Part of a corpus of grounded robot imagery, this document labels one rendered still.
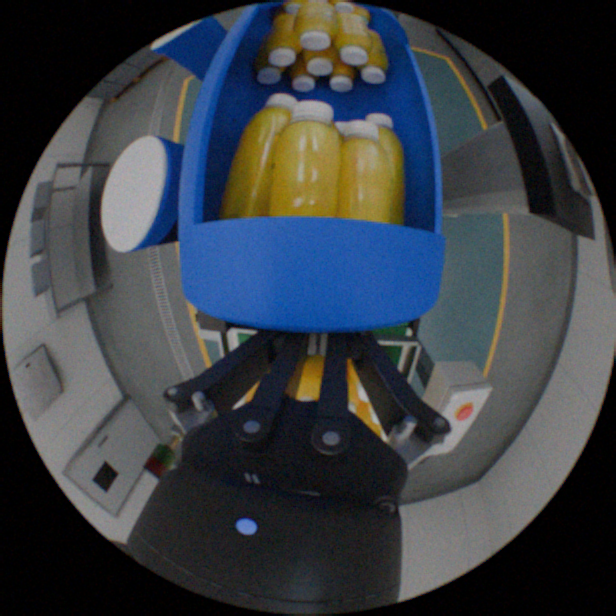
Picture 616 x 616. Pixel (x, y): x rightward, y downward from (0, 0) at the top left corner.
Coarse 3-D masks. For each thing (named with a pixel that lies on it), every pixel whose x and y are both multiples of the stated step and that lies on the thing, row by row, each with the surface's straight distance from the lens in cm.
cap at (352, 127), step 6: (348, 126) 27; (354, 126) 26; (360, 126) 26; (366, 126) 26; (372, 126) 27; (348, 132) 26; (354, 132) 26; (360, 132) 26; (366, 132) 26; (372, 132) 26
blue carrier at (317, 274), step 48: (288, 0) 37; (240, 48) 48; (240, 96) 41; (336, 96) 48; (384, 96) 43; (192, 144) 18; (432, 144) 27; (192, 192) 16; (432, 192) 26; (192, 240) 16; (240, 240) 12; (288, 240) 11; (336, 240) 11; (384, 240) 12; (432, 240) 16; (192, 288) 17; (240, 288) 13; (288, 288) 11; (336, 288) 11; (384, 288) 13; (432, 288) 17
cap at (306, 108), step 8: (296, 104) 23; (304, 104) 23; (312, 104) 22; (320, 104) 23; (296, 112) 23; (304, 112) 22; (312, 112) 22; (320, 112) 22; (328, 112) 23; (328, 120) 23
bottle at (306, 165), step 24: (312, 120) 22; (288, 144) 20; (312, 144) 20; (336, 144) 21; (288, 168) 20; (312, 168) 19; (336, 168) 21; (288, 192) 19; (312, 192) 19; (336, 192) 21; (312, 216) 19
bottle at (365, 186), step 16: (352, 144) 24; (368, 144) 24; (352, 160) 23; (368, 160) 23; (384, 160) 24; (352, 176) 22; (368, 176) 22; (384, 176) 23; (352, 192) 22; (368, 192) 22; (384, 192) 23; (352, 208) 22; (368, 208) 22; (384, 208) 23
